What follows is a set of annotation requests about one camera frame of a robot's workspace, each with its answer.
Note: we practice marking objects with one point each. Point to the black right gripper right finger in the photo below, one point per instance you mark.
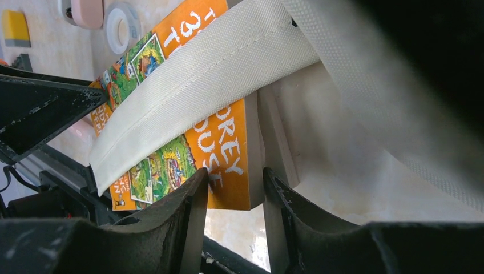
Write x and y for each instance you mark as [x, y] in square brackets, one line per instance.
[304, 238]

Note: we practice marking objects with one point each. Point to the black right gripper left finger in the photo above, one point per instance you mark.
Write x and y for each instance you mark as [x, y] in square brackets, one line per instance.
[165, 237]

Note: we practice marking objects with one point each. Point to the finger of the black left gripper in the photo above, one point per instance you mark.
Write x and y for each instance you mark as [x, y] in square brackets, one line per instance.
[35, 108]

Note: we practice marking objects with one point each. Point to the orange green storey treehouse book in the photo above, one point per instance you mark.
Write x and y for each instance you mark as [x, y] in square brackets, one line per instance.
[222, 143]

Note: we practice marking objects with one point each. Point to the cream canvas backpack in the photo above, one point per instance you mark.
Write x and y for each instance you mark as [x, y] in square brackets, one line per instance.
[371, 110]

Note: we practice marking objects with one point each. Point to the small round clear cap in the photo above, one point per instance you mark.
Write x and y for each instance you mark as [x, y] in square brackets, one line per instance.
[121, 26]

